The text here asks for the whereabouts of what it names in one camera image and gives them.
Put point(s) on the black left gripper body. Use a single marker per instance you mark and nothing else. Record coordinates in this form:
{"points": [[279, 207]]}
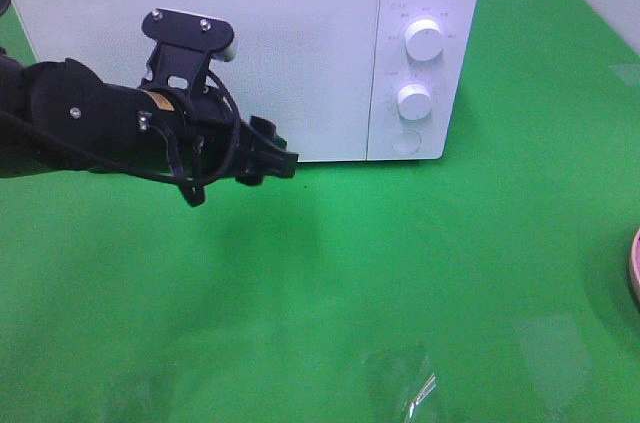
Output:
{"points": [[203, 138]]}

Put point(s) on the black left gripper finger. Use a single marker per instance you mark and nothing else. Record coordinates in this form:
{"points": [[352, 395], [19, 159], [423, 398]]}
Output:
{"points": [[260, 164], [266, 130]]}

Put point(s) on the round white door button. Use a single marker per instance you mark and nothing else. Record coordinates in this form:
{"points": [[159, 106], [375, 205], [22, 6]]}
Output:
{"points": [[406, 142]]}

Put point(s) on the white microwave knob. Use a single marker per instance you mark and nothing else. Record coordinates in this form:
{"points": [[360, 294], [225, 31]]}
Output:
{"points": [[414, 102], [424, 39]]}

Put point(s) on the pink round plate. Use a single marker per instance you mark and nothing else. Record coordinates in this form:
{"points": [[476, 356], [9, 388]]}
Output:
{"points": [[633, 267]]}

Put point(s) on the white microwave door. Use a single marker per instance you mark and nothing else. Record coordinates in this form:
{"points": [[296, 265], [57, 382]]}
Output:
{"points": [[305, 65]]}

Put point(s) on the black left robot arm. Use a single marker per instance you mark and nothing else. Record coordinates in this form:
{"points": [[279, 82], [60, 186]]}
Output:
{"points": [[62, 116]]}

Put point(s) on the white microwave oven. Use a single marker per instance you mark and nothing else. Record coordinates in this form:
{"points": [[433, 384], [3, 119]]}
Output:
{"points": [[393, 69]]}

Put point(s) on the clear tape patch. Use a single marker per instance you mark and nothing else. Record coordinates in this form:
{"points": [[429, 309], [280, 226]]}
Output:
{"points": [[401, 385]]}

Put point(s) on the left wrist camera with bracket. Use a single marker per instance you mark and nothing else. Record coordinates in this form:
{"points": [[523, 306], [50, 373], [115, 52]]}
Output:
{"points": [[185, 45]]}

